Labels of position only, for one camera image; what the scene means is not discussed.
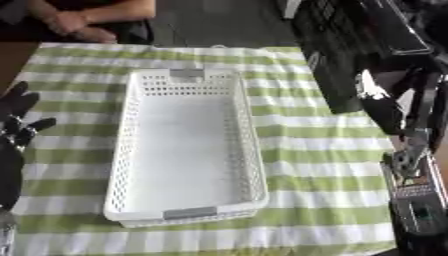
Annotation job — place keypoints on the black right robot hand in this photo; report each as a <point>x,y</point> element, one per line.
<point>385,113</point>

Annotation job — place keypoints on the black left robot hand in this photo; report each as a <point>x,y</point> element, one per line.
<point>10,160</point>

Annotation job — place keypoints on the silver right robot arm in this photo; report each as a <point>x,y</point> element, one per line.
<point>417,203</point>

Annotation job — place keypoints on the person's forearm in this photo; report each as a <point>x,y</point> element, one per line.
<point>42,7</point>
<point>122,12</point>

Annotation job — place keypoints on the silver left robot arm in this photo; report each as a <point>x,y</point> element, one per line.
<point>4,233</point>

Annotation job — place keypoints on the white panel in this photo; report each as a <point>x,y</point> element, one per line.
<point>290,8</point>

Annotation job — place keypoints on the person's hand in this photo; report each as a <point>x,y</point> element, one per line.
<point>67,22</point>
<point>94,35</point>

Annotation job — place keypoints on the person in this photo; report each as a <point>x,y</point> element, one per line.
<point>116,13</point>

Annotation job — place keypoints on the white perforated plastic basket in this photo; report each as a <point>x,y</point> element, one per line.
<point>192,150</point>

